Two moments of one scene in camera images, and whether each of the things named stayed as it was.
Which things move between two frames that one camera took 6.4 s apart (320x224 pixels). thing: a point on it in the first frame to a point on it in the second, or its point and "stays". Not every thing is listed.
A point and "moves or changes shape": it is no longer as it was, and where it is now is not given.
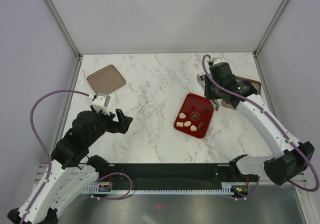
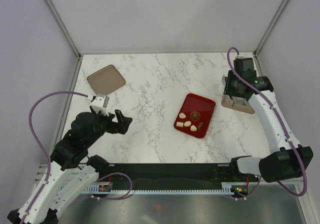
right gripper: (208, 94) to (228, 91)
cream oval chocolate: (187, 123) stays
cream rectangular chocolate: (179, 124) stays
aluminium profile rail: (41, 171) stays
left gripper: (121, 126) stays
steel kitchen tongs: (201, 79) moves or changes shape
